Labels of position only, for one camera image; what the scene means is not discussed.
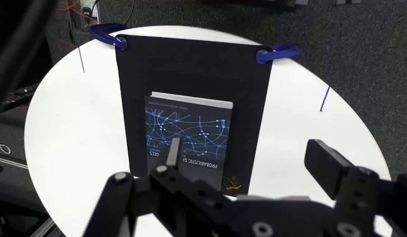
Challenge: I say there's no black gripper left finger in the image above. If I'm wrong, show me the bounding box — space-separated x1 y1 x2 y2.
81 136 240 237

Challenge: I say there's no black rectangular mat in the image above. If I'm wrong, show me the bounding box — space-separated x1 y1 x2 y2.
114 35 274 198

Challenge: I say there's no blue clamp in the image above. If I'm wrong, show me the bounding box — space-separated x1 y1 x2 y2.
88 23 130 50
254 44 304 66

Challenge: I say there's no orange cable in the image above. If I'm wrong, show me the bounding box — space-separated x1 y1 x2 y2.
56 0 100 24

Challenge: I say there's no black stand pole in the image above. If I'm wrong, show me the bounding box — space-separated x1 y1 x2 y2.
0 0 60 121

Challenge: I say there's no dark blue star-map book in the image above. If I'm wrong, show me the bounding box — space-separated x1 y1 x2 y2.
143 91 234 193

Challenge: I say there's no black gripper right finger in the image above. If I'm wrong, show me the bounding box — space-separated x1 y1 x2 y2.
304 139 407 237

